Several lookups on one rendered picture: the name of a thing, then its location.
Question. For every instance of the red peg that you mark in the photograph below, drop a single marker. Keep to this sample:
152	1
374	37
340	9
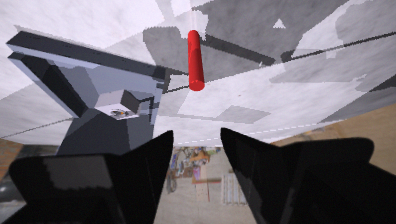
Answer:
196	76

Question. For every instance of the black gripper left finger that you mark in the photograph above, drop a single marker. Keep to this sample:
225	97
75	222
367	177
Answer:
131	183

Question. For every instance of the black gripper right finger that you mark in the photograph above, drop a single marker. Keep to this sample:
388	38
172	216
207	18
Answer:
270	176

